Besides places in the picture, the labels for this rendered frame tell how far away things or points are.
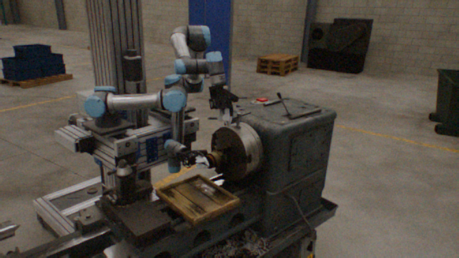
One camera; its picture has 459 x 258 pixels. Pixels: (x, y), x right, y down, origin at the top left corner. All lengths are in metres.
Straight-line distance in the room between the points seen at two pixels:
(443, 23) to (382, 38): 1.50
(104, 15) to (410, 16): 10.15
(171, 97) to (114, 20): 0.67
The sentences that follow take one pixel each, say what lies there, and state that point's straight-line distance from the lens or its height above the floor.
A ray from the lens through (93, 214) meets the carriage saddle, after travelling 1.77.
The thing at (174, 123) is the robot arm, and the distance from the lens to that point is 2.02.
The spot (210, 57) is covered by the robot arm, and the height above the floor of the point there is 1.63.
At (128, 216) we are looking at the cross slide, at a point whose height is 0.97.
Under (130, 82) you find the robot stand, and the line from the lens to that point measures 2.24.
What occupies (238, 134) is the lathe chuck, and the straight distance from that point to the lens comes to 1.78.
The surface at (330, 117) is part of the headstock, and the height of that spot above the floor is 1.23.
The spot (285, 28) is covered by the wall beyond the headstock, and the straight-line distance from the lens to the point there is 12.68.
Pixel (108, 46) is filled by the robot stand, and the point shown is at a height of 1.59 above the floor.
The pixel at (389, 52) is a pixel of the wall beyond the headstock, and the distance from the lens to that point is 11.70.
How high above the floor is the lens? 1.87
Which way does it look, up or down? 21 degrees down
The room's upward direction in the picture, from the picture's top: 2 degrees clockwise
